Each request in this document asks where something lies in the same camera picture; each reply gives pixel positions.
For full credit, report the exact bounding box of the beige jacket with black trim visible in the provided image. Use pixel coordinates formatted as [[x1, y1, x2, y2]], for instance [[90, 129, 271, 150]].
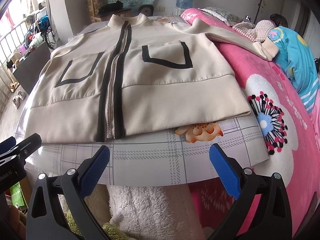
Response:
[[25, 14, 278, 144]]

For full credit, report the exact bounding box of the pair of beige shoes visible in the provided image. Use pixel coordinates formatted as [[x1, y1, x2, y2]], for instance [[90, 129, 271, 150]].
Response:
[[12, 90, 26, 109]]

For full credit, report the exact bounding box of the dark low cabinet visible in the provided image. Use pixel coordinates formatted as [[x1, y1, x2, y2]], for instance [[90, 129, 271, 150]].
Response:
[[13, 42, 50, 95]]

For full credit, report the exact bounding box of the pink floral blanket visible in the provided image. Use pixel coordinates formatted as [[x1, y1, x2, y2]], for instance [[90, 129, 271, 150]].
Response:
[[180, 8, 320, 238]]

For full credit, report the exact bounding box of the white fluffy garment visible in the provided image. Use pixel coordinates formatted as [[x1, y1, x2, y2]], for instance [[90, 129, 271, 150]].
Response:
[[84, 184, 205, 239]]

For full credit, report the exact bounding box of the metal balcony railing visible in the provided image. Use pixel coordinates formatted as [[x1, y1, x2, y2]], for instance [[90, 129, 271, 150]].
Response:
[[0, 18, 28, 114]]

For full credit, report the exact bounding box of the child in blue pajamas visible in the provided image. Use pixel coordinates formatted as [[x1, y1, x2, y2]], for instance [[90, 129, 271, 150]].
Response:
[[268, 14, 319, 114]]

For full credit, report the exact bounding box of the black bag on chair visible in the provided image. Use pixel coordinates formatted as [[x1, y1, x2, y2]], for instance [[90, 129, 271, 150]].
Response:
[[99, 1, 123, 14]]

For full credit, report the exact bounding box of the wooden chair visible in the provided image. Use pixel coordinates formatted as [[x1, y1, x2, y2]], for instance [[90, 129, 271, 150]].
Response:
[[87, 0, 132, 23]]

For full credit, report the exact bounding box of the lace trimmed grey pillow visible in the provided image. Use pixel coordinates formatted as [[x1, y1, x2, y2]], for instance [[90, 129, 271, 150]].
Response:
[[200, 7, 249, 27]]

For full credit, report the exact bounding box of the white water dispenser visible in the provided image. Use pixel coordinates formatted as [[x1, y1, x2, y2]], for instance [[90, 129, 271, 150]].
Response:
[[174, 7, 186, 16]]

